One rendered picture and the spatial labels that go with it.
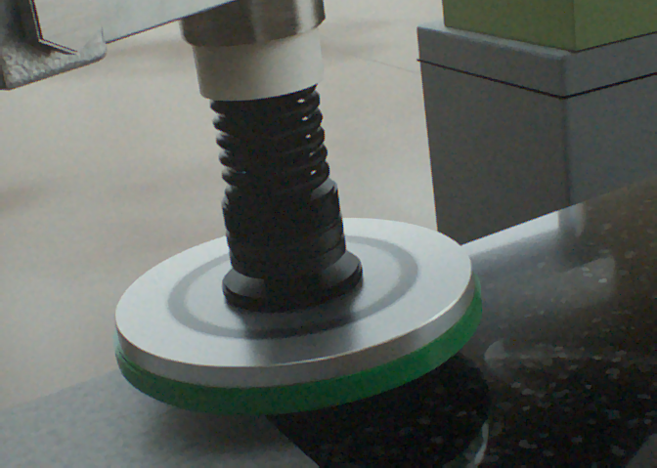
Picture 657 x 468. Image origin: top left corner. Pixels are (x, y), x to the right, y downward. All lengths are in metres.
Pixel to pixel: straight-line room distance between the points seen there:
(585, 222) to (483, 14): 0.89
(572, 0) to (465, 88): 0.30
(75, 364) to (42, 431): 2.07
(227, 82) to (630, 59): 1.08
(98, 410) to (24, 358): 2.16
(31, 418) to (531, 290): 0.33
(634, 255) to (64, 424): 0.40
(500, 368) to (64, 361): 2.18
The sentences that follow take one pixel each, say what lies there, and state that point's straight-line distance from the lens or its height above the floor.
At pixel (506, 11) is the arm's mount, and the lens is 1.67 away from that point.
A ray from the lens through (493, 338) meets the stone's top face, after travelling 0.69.
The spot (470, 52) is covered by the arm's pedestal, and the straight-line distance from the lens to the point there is 1.73.
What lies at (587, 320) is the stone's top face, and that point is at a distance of 0.71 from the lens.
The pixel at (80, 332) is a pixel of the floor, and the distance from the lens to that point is 2.91.
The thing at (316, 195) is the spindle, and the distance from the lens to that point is 0.63.
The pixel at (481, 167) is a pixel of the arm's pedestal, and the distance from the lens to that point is 1.78.
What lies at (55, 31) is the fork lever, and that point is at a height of 1.08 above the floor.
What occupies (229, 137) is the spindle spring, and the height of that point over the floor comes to 0.98.
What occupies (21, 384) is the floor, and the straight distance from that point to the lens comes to 2.71.
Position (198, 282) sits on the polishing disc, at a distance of 0.69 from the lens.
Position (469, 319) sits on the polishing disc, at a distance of 0.62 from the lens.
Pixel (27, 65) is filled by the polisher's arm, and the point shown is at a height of 1.07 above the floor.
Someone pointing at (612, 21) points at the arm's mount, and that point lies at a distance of 1.58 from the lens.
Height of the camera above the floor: 1.14
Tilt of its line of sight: 20 degrees down
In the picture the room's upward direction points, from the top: 8 degrees counter-clockwise
